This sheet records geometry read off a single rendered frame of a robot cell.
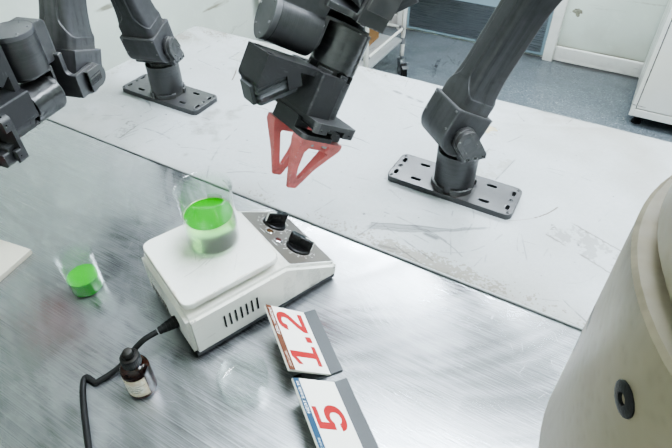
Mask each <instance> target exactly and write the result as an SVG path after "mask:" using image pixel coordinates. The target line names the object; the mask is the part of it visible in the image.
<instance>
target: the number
mask: <svg viewBox="0 0 672 448"><path fill-rule="evenodd" d="M300 383H301V385H302V388H303V390H304V393H305V396H306V398H307V401H308V403H309V406H310V409H311V411H312V414H313V416H314V419H315V422H316V424H317V427H318V429H319V432H320V435H321V437H322V440H323V442H324V445H325V447H326V448H359V447H358V444H357V442H356V440H355V437H354V435H353V433H352V430H351V428H350V426H349V424H348V421H347V419H346V417H345V414H344V412H343V410H342V407H341V405H340V403H339V400H338V398H337V396H336V394H335V391H334V389H333V387H332V384H331V383H322V382H313V381H303V380H300Z"/></svg>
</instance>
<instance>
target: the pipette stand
mask: <svg viewBox="0 0 672 448"><path fill-rule="evenodd" d="M31 254H32V251H31V249H28V248H25V247H22V246H19V245H16V244H13V243H10V242H6V241H3V240H0V282H1V281H2V280H3V279H4V278H5V277H7V276H8V275H9V274H10V273H11V272H12V271H13V270H14V269H16V268H17V267H18V266H19V265H20V264H21V263H22V262H23V261H25V260H26V259H27V258H28V257H29V256H30V255H31Z"/></svg>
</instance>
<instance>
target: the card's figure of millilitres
mask: <svg viewBox="0 0 672 448"><path fill-rule="evenodd" d="M272 309H273V312H274V314H275V317H276V320H277V322H278V325H279V327H280V330H281V333H282V335H283V338H284V340H285V343H286V346H287V348H288V351H289V353H290V356H291V359H292V361H293V364H294V366H295V368H303V369H312V370H320V371H326V370H325V368H324V365H323V363H322V361H321V358H320V356H319V354H318V351H317V349H316V347H315V345H314V342H313V340H312V338H311V335H310V333H309V331H308V328H307V326H306V324H305V321H304V319H303V317H302V315H301V313H298V312H294V311H289V310H284V309H279V308H274V307H272Z"/></svg>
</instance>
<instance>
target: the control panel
mask: <svg viewBox="0 0 672 448"><path fill-rule="evenodd" d="M241 213H242V214H243V215H244V216H245V218H246V219H247V220H248V221H249V222H250V223H251V224H252V225H253V226H254V227H255V228H256V229H257V230H258V231H259V232H260V233H261V234H262V235H263V236H264V238H265V239H266V240H267V241H268V242H269V243H270V244H271V245H272V246H273V247H274V248H275V249H276V250H277V251H278V252H279V253H280V254H281V255H282V256H283V258H284V259H285V260H286V261H287V262H288V263H290V264H296V263H309V262H322V261H331V259H330V258H329V257H328V256H327V255H326V254H325V253H324V252H323V251H322V250H321V249H320V248H319V247H318V246H317V245H316V244H315V243H314V246H313V248H312V250H311V251H310V253H309V254H308V255H299V254H296V253H294V252H292V251H291V250H290V249H289V248H288V247H287V245H286V243H287V241H288V238H289V236H290V234H291V232H292V231H296V232H298V233H300V234H302V235H304V236H306V235H305V234H304V233H303V232H302V231H301V230H300V229H299V228H298V227H297V226H296V225H295V224H294V223H293V222H292V221H291V220H290V219H289V218H287V220H286V222H285V224H286V229H285V230H283V231H278V230H274V229H271V228H269V227H268V226H266V225H265V224H264V223H263V218H264V217H266V216H267V214H268V212H241ZM267 229H271V230H273V233H271V232H268V231H267ZM277 237H278V238H280V239H281V241H277V240H276V238H277ZM306 237H308V236H306ZM308 238H309V237H308Z"/></svg>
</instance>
